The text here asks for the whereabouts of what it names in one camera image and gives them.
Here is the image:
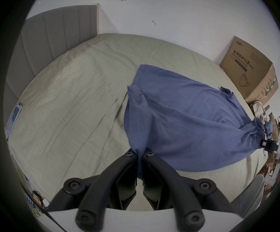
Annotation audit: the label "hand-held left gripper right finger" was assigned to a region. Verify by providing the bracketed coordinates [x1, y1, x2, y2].
[142, 148, 237, 229]

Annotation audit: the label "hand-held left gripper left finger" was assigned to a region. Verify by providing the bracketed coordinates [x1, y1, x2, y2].
[47, 148, 138, 229]

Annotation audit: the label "dark blue shirt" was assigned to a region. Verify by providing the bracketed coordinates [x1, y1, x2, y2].
[124, 64, 273, 180]

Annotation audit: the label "white power strip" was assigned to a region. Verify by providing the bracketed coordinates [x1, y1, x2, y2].
[25, 190, 50, 210]

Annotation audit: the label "brown cardboard carton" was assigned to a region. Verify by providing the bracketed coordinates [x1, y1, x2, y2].
[220, 36, 279, 106]

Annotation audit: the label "person's legs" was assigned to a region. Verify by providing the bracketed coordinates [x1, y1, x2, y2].
[231, 174, 265, 218]

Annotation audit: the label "bed with beige sheet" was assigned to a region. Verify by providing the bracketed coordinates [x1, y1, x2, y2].
[6, 33, 266, 213]

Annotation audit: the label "grey padded headboard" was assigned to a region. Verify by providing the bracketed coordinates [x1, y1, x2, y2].
[3, 4, 100, 127]

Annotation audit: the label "black cable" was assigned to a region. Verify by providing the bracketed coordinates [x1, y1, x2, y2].
[32, 197, 69, 232]

